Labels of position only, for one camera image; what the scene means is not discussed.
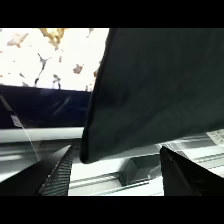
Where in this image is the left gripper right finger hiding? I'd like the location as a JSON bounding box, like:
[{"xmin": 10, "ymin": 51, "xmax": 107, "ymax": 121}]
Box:
[{"xmin": 159, "ymin": 145, "xmax": 224, "ymax": 197}]

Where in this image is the silver frame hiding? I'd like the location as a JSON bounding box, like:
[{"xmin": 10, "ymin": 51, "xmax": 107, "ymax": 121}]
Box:
[{"xmin": 0, "ymin": 126, "xmax": 224, "ymax": 197}]

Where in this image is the black T-shirt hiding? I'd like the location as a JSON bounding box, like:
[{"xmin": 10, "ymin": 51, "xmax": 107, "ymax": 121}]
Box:
[{"xmin": 80, "ymin": 27, "xmax": 224, "ymax": 165}]

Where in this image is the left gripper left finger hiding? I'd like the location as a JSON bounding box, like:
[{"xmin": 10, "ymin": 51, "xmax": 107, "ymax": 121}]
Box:
[{"xmin": 0, "ymin": 144, "xmax": 75, "ymax": 197}]

